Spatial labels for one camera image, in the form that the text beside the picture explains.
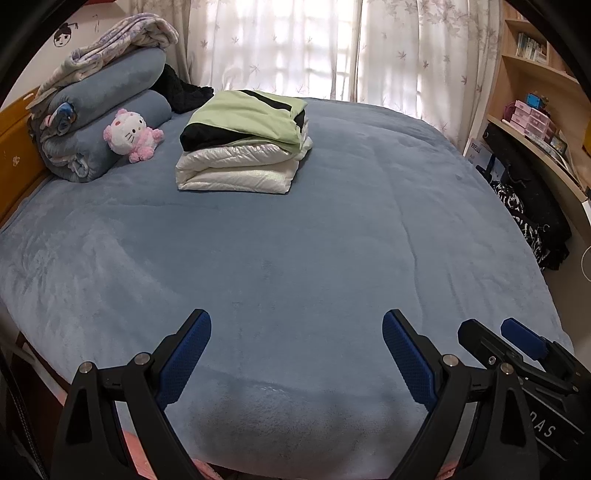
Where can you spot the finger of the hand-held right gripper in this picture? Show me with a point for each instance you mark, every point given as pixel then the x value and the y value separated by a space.
pixel 480 339
pixel 526 339

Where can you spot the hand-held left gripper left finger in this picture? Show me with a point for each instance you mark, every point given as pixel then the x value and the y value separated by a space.
pixel 184 360

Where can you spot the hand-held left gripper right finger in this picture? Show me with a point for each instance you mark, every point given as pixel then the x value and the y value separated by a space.
pixel 408 360

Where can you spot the light green jacket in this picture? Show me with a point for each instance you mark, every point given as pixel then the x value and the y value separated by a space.
pixel 231 110

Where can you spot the black and white patterned cloth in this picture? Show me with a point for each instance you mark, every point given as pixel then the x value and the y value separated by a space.
pixel 526 221

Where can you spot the blue bed blanket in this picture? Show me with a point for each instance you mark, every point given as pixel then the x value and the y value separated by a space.
pixel 277 254

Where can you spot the black bag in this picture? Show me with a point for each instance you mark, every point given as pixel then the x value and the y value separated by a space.
pixel 540 189

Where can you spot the white printed carton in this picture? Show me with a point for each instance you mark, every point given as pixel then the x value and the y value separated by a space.
pixel 478 152

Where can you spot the stack of pink boxes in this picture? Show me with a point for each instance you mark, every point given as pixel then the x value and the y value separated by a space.
pixel 531 117

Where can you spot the pink and white plush cat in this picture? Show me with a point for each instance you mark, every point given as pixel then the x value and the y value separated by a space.
pixel 127 134

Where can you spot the rolled grey-blue blanket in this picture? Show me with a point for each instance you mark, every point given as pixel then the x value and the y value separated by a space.
pixel 92 143

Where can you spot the small blue box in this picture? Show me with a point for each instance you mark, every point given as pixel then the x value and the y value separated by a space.
pixel 535 100

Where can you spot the black knit garment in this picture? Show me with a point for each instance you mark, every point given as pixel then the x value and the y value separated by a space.
pixel 184 94

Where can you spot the wooden bookshelf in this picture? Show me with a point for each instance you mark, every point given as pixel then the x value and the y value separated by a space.
pixel 531 74

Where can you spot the orange wooden headboard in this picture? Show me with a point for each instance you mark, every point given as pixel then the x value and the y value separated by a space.
pixel 14 138

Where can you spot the grey pillows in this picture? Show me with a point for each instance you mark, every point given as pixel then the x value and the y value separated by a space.
pixel 115 78

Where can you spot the row of books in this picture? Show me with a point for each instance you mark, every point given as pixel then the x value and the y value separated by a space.
pixel 531 46

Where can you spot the white floral curtain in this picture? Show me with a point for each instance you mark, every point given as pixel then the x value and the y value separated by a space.
pixel 300 46

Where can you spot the floral folded quilt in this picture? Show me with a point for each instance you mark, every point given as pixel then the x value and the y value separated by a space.
pixel 124 32

